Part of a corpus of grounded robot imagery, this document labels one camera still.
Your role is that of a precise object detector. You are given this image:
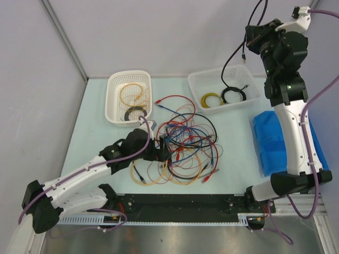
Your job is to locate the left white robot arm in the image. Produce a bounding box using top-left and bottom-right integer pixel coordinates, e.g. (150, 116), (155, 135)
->
(22, 128), (171, 234)

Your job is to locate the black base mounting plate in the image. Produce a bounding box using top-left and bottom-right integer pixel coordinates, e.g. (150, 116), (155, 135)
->
(108, 194), (275, 223)

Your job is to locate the red ethernet cable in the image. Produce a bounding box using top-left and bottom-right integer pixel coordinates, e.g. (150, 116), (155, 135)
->
(155, 94), (197, 117)

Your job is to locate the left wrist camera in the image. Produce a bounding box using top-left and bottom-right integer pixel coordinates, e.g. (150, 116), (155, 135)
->
(138, 120), (157, 134)

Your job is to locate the grey coiled cable in basket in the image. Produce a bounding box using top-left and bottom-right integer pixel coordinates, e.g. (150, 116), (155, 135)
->
(123, 106), (148, 122)

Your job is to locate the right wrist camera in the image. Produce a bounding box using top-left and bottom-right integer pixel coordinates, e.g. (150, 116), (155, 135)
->
(275, 6), (311, 33)

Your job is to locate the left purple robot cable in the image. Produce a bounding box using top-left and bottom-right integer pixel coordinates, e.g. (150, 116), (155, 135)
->
(18, 115), (154, 233)

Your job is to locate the blue ethernet cable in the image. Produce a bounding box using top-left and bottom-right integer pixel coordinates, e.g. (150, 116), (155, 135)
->
(157, 104), (215, 167)

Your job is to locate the blue plastic divided bin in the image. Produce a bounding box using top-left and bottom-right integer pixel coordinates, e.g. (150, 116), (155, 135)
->
(252, 110), (329, 177)

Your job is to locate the left white perforated basket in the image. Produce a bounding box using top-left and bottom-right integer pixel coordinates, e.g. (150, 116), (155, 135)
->
(105, 70), (153, 127)

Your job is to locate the thin yellow fiber cable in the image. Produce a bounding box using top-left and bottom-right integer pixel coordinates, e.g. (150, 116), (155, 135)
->
(118, 83), (152, 120)

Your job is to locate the black ethernet cable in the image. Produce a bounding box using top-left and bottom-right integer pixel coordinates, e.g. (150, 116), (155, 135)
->
(221, 0), (269, 88)

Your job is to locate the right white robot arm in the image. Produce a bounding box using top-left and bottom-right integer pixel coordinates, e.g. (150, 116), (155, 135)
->
(244, 19), (333, 212)

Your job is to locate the thin red wire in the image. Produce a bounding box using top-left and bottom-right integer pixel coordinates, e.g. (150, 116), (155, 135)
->
(147, 104), (224, 186)

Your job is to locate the right white perforated basket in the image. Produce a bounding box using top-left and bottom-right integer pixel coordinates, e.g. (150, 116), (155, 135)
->
(188, 65), (262, 115)

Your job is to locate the white slotted cable duct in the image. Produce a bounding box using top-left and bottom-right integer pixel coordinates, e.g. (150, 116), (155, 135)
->
(57, 214), (248, 226)

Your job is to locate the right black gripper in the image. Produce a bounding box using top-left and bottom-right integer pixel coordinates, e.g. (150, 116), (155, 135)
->
(245, 19), (288, 77)

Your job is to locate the black thick round cable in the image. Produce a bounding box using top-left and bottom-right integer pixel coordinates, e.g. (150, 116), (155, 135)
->
(165, 113), (218, 180)

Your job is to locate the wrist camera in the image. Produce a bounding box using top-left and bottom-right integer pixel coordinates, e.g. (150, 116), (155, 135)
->
(138, 120), (157, 134)
(275, 6), (311, 33)

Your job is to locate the yellow coiled cable in basket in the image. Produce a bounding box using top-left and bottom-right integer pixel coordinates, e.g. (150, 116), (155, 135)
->
(201, 92), (224, 110)

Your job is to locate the white perforated basket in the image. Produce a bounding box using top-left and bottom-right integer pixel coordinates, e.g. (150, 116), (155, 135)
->
(188, 65), (262, 115)
(105, 70), (153, 127)

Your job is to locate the black coiled cable in basket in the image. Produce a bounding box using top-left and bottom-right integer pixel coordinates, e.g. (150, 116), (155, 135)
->
(221, 84), (251, 104)

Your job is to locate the yellow ethernet cable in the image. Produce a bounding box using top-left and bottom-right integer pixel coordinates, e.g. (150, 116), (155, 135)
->
(130, 150), (203, 186)

